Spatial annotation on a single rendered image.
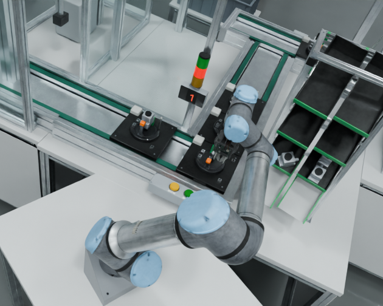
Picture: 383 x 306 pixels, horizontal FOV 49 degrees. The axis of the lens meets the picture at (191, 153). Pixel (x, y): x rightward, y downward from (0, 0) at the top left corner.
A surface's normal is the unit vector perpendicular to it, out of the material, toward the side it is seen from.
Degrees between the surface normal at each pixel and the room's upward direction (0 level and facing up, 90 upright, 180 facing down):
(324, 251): 0
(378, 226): 90
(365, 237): 90
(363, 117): 25
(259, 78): 0
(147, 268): 51
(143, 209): 0
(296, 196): 45
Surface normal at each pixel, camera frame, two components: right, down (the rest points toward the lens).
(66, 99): 0.22, -0.65
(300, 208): -0.22, -0.07
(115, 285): 0.56, 0.02
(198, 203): -0.52, -0.68
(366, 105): -0.03, -0.37
